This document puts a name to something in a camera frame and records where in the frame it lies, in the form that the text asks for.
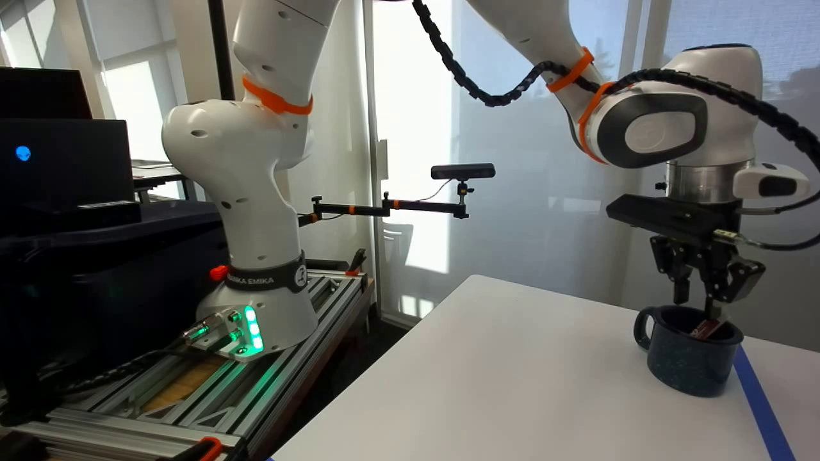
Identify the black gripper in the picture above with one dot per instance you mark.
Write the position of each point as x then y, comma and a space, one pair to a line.
683, 222

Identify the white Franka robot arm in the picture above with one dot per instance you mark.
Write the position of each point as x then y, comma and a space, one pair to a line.
256, 215

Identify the dark blue enamel mug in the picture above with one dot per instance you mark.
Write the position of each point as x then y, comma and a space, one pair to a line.
687, 362

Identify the blue tape line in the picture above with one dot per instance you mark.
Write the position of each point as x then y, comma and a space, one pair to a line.
765, 410

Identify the red stop button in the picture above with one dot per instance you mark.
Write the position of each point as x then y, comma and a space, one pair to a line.
219, 273

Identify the orange clamp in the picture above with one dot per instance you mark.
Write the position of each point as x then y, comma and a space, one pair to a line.
210, 450

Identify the black monitor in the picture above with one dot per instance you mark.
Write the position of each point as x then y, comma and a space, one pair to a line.
42, 94

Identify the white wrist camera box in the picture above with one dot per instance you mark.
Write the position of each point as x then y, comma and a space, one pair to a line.
769, 181

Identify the black bar camera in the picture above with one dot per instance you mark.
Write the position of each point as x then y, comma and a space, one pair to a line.
463, 172

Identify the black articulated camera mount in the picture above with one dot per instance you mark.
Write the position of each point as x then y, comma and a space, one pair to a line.
384, 209

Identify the aluminium rail frame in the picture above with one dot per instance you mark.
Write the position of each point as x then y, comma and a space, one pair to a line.
282, 376

